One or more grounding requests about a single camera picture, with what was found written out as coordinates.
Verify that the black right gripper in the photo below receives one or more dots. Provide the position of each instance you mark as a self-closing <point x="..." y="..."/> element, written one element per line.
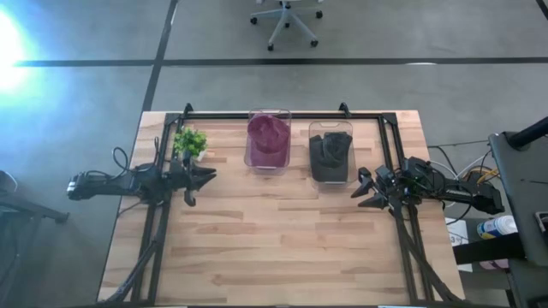
<point x="389" y="184"/>

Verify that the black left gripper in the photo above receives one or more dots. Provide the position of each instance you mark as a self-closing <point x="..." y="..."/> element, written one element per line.
<point x="182" y="177"/>

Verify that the dark grey baseball cap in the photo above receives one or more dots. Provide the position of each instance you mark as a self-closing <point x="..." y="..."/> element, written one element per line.
<point x="338" y="147"/>
<point x="319" y="167"/>

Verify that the maroon baseball cap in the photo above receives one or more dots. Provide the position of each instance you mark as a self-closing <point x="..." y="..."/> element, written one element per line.
<point x="267" y="160"/>
<point x="267" y="132"/>

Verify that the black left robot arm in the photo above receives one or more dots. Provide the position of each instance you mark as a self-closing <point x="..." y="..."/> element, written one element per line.
<point x="120" y="184"/>

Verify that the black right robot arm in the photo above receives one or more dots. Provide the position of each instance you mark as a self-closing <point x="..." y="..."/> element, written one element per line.
<point x="462" y="194"/>

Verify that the clear plastic bin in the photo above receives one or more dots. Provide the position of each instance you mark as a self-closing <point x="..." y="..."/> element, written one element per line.
<point x="352" y="175"/>
<point x="247" y="160"/>

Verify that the green plant in white pot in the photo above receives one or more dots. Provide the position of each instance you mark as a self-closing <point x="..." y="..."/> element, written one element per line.
<point x="190" y="142"/>

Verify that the white box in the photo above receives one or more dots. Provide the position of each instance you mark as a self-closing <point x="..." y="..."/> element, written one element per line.
<point x="460" y="239"/>

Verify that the white wipes canister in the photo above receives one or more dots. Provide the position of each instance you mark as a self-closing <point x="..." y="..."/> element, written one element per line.
<point x="498" y="226"/>

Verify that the black tube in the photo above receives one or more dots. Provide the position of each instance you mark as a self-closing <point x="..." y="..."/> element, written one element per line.
<point x="528" y="133"/>

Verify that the grey office chair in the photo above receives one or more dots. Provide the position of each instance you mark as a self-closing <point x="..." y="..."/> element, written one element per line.
<point x="287" y="17"/>

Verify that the dark metal stand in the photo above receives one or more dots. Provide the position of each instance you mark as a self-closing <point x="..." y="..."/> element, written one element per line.
<point x="25" y="214"/>

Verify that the black aluminium table frame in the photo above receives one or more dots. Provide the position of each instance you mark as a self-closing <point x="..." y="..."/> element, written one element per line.
<point x="278" y="115"/>

